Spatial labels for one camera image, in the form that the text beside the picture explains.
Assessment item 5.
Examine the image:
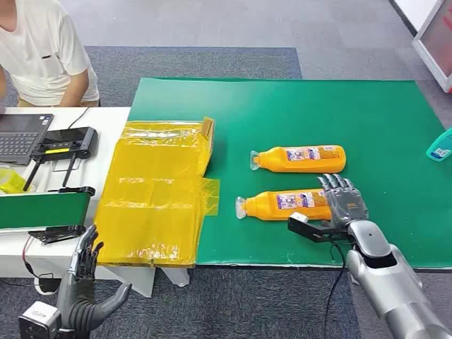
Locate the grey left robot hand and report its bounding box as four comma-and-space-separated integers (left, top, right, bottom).
56, 225, 132, 320

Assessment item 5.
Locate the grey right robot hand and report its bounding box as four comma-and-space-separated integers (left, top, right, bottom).
317, 173, 370, 230

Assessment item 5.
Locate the orange bottle with clear cap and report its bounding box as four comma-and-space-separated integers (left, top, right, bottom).
235, 188, 333, 222
250, 144, 347, 174

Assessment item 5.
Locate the teal plastic bottle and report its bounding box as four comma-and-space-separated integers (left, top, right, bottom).
426, 127, 452, 163

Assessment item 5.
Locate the black power adapter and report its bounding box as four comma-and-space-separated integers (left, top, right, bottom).
37, 275, 63, 295

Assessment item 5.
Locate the green belt conveyor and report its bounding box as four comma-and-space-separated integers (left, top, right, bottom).
0, 186, 97, 246

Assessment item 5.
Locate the white plastic sheet piece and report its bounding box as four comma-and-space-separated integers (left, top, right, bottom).
112, 266, 190, 299

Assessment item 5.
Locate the green table mat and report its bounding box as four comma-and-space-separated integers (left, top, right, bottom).
126, 77, 452, 271

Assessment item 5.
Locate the yellow taped cardboard box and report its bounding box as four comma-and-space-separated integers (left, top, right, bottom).
94, 117, 221, 269

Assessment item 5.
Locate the yellow plastic packet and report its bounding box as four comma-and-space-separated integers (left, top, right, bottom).
0, 167, 36, 196

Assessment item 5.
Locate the black remote controller with antennas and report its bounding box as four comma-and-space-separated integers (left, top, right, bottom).
23, 126, 99, 193

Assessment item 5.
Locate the dark grey laptop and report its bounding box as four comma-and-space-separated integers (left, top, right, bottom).
0, 113, 55, 167

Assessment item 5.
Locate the white framed red sign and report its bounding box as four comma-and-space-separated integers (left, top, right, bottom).
412, 0, 452, 94

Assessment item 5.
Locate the person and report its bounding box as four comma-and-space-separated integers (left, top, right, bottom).
0, 0, 101, 109

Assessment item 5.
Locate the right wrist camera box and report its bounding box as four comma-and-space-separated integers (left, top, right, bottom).
287, 211, 351, 244

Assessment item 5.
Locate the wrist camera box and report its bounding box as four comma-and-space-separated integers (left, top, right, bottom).
17, 301, 63, 339
287, 211, 351, 244

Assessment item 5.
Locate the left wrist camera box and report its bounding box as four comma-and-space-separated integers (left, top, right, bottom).
17, 301, 63, 339

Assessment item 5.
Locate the red wire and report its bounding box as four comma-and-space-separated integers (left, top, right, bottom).
22, 235, 39, 278

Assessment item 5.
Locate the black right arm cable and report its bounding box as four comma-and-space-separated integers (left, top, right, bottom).
323, 240, 349, 339

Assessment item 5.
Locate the thin black desk cable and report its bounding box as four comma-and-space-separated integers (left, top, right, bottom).
66, 107, 91, 130

